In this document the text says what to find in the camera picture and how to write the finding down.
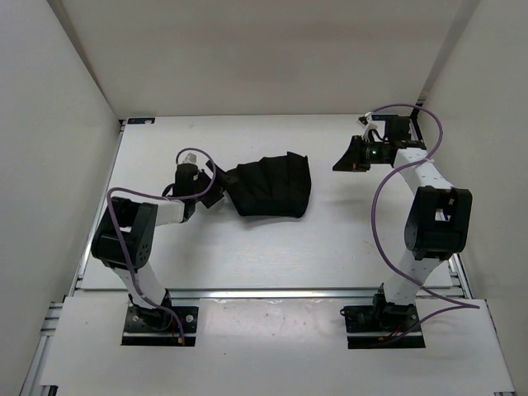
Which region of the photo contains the wrist white camera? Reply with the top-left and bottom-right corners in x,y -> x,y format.
357,112 -> 385,143
178,152 -> 197,168

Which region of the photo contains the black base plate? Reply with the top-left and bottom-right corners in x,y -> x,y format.
121,304 -> 199,347
340,295 -> 426,350

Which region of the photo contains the aluminium front rail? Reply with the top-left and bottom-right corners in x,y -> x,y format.
67,285 -> 466,299

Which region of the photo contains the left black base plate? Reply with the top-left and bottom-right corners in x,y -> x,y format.
121,304 -> 199,347

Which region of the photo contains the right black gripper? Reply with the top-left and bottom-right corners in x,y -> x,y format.
332,135 -> 388,172

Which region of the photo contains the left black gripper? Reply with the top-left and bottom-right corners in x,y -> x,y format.
191,159 -> 238,207

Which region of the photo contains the left blue corner label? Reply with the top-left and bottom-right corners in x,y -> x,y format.
127,117 -> 156,125

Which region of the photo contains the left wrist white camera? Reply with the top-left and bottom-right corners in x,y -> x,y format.
178,152 -> 197,168

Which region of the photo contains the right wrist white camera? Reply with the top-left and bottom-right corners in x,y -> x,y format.
357,112 -> 385,143

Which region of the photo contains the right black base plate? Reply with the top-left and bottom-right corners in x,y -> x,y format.
340,295 -> 426,350

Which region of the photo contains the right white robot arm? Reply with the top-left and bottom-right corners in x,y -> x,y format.
332,113 -> 473,330

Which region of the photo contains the black pleated skirt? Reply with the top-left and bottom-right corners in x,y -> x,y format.
218,152 -> 312,218

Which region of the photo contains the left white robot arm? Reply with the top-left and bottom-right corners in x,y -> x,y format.
91,161 -> 227,330

